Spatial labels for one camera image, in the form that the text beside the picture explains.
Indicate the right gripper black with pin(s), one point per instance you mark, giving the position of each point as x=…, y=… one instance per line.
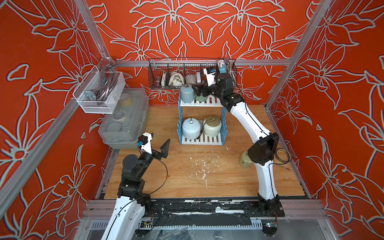
x=201, y=87

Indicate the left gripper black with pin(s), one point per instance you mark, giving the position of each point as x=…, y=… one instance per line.
x=163, y=150

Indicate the green tea canister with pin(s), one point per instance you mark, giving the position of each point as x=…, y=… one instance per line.
x=201, y=96

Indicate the grey-blue tea canister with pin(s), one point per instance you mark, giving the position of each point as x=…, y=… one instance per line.
x=187, y=93

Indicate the blue white picket shelf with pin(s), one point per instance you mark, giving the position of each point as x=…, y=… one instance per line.
x=203, y=139

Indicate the yellow tea canister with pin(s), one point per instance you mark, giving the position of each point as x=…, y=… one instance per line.
x=244, y=161

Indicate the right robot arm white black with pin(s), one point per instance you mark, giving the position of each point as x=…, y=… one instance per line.
x=265, y=143

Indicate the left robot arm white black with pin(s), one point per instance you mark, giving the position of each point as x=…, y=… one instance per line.
x=132, y=204

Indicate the cream cloth in basket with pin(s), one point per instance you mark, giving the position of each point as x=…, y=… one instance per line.
x=176, y=79

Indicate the blue box in basket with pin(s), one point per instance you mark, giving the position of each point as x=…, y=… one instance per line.
x=222, y=66

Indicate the pale blue round ceramic jar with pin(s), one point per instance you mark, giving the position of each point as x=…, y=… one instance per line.
x=191, y=128

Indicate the cream round ceramic jar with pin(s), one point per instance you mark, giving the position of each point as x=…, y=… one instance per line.
x=212, y=126

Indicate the translucent plastic storage box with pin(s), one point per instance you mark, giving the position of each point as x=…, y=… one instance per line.
x=121, y=129

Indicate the brown tape roll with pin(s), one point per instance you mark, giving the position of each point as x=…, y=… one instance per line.
x=282, y=156

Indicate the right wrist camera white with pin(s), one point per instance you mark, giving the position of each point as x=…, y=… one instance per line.
x=210, y=74

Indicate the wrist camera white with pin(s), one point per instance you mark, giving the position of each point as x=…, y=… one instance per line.
x=210, y=74
x=144, y=143

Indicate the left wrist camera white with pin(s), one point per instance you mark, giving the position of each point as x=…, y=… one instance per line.
x=144, y=143

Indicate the black wire wall basket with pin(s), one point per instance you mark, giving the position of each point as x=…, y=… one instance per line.
x=160, y=69

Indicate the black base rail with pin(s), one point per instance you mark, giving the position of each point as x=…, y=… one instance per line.
x=238, y=211

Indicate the clear plastic wall basket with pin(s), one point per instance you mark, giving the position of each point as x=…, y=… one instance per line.
x=100, y=91

